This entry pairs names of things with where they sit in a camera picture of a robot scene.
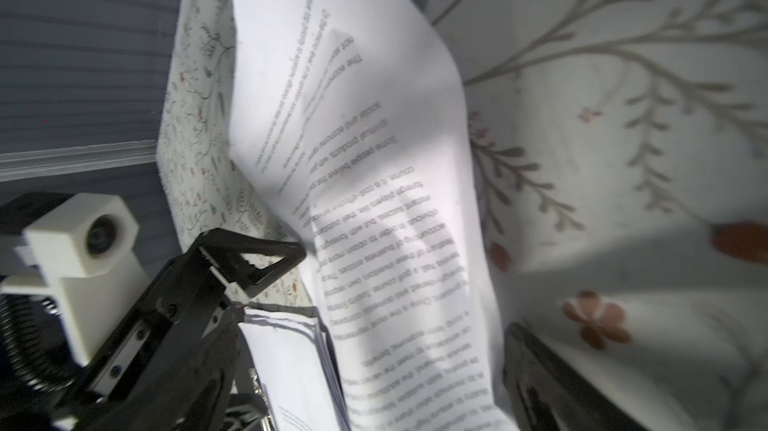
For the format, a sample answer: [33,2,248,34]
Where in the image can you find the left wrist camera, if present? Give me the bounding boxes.
[1,192,150,366]

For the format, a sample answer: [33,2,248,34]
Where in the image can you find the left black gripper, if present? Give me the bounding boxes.
[53,228,306,430]

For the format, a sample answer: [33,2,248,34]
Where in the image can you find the printed paper sheet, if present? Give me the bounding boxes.
[229,0,516,430]
[240,303,351,431]

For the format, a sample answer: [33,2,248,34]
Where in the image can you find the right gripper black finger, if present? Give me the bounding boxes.
[503,323,643,431]

